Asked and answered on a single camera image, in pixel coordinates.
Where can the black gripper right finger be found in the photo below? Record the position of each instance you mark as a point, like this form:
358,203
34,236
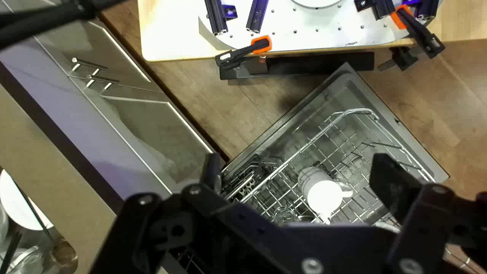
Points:
431,218

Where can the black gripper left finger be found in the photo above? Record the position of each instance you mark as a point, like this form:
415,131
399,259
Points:
151,233

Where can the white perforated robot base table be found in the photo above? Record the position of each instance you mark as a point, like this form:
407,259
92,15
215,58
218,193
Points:
182,29

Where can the white mug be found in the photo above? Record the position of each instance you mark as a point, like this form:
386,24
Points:
322,192

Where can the stainless steel kitchen sink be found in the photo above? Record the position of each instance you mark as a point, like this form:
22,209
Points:
142,114

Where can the orange black clamp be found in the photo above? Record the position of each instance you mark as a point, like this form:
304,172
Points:
428,41
235,56

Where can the white wire dishwasher rack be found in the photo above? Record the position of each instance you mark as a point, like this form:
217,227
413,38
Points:
342,143

